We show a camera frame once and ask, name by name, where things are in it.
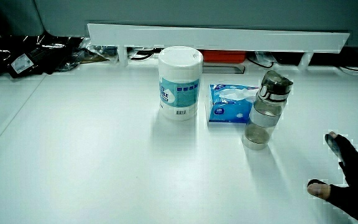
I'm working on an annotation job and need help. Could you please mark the orange box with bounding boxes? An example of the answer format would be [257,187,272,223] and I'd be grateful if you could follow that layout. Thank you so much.
[201,50,248,64]

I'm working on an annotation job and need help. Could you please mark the black cable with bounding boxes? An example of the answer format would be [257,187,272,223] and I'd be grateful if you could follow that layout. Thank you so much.
[247,52,276,69]

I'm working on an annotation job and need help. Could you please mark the blue tissue packet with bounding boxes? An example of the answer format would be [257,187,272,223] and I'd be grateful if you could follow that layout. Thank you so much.
[208,83,260,124]

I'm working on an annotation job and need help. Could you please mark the black plastic bag white label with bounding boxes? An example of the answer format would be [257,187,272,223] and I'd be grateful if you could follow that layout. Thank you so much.
[0,32,85,79]

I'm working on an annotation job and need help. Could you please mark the white desk shelf riser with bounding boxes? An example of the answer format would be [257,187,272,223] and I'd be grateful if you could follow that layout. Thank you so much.
[86,22,351,70]

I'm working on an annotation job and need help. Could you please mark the person's right hand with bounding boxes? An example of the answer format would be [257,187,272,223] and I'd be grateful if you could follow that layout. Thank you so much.
[306,131,358,224]

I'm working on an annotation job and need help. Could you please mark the clear plastic wrapping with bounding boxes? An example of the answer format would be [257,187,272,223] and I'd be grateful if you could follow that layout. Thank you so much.
[79,39,119,63]

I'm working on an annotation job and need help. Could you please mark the transparent grey water bottle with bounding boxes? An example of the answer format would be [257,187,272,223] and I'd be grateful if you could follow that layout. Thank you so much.
[242,70,294,151]

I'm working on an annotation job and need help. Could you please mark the white wipes canister blue label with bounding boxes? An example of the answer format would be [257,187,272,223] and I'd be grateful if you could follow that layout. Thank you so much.
[158,45,204,122]

